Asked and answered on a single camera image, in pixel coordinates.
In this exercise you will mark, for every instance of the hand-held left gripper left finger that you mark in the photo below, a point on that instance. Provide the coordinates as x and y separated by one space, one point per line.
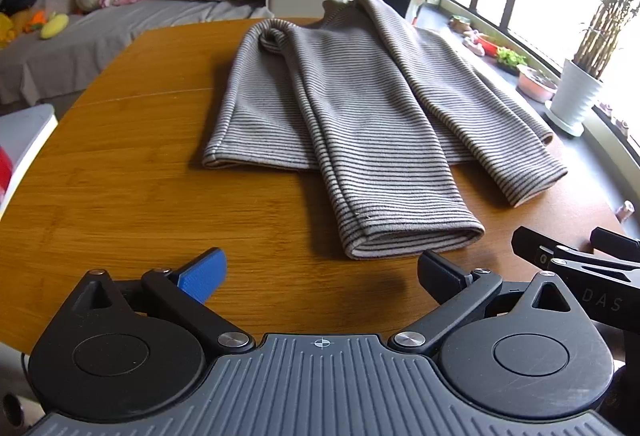
202 273

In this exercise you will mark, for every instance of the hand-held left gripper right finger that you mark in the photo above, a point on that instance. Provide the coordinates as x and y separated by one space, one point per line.
440 277

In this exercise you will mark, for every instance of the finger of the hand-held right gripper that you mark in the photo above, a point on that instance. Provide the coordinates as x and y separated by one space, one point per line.
530 241
615 242

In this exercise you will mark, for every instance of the grey striped sweater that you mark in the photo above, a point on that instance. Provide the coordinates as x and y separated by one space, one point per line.
360 116

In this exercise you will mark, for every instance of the white potted plant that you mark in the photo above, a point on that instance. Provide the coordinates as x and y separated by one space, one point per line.
575 91

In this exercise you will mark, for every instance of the pink bowl planter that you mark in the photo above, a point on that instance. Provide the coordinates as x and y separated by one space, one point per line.
536 83

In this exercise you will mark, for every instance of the small green plant tray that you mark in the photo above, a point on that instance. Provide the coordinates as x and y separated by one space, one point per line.
511 61

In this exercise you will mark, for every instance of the red pot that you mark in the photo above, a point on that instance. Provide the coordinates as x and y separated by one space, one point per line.
486 45

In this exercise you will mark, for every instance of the red plastic object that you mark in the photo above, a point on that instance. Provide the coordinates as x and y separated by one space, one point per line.
5 171

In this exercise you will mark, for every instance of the small brown pot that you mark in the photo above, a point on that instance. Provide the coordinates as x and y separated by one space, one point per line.
460 23

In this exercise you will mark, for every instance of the grey covered sofa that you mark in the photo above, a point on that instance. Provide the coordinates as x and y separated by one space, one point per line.
100 41

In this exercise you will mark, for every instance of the yellow-green plush toy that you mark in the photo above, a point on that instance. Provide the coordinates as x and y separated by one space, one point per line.
55 26

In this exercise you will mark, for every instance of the orange toy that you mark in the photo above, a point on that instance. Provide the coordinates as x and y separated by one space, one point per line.
36 20

